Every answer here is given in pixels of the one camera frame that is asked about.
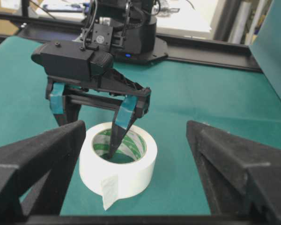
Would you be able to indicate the finger of the left gripper with teal tape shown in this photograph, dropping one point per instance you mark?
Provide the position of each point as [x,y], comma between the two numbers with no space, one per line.
[123,119]

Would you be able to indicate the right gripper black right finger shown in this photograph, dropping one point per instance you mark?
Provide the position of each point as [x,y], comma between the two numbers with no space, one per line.
[239,176]

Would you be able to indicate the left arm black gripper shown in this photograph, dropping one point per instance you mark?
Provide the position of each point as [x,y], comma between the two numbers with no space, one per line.
[72,70]

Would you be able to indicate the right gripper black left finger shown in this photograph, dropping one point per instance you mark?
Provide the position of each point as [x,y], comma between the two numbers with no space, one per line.
[35,173]

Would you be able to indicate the white duct tape roll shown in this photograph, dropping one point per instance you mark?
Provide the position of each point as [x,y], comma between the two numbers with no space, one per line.
[114,181]

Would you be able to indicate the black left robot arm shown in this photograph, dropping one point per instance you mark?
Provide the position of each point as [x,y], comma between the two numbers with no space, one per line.
[127,30]

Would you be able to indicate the green table cloth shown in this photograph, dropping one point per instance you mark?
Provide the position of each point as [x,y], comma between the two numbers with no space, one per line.
[240,102]

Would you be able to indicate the cardboard box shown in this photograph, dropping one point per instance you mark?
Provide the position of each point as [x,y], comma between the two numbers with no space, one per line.
[8,6]

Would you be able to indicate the black table edge rail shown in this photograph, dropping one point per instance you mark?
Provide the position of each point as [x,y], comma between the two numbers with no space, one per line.
[205,52]

